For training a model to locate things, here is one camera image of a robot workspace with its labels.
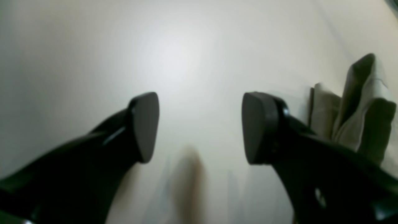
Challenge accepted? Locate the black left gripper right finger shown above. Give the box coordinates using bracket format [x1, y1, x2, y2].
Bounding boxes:
[242, 92, 398, 224]

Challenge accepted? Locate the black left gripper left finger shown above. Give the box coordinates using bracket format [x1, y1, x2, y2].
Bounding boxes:
[0, 92, 160, 224]

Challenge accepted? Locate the beige grey t-shirt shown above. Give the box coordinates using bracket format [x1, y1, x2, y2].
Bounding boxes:
[309, 53, 397, 178]

